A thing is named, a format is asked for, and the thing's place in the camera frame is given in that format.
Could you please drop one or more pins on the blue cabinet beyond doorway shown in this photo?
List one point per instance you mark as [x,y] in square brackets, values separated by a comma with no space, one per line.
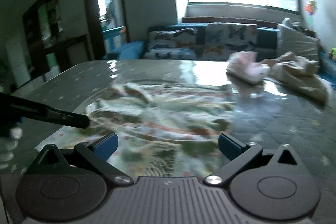
[114,38]

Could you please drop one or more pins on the cream crumpled garment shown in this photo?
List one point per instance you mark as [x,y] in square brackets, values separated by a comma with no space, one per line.
[300,74]

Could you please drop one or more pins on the blue sofa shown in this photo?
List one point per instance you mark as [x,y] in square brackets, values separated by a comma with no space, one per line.
[265,46]

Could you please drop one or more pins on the left butterfly pillow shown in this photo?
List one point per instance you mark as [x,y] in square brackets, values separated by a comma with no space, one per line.
[172,45]

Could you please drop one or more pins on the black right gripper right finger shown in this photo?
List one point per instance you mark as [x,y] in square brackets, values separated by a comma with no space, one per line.
[272,185]

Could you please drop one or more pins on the grey quilted star table cover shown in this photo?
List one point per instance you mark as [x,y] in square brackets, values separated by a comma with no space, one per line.
[268,114]

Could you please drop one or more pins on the middle butterfly cushion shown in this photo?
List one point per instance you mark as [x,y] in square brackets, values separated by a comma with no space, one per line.
[223,39]

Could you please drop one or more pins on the patterned green baby garment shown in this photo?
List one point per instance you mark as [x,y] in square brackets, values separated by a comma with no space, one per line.
[163,129]

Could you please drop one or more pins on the plush toys pile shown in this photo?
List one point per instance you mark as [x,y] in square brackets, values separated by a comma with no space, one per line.
[332,54]

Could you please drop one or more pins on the colourful paper pinwheel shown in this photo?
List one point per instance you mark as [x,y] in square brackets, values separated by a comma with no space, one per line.
[311,8]

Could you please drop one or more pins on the plain white pillow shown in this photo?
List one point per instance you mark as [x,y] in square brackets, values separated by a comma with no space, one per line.
[290,38]

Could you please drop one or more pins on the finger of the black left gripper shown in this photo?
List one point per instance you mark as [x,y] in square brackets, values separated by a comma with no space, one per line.
[14,109]

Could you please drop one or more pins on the dark wooden shelf cabinet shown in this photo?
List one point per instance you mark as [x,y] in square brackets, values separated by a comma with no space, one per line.
[40,49]

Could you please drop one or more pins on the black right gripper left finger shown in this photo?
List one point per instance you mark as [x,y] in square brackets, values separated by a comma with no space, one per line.
[66,184]

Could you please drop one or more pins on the folded pink garment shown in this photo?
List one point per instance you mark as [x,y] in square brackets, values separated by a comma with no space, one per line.
[243,65]

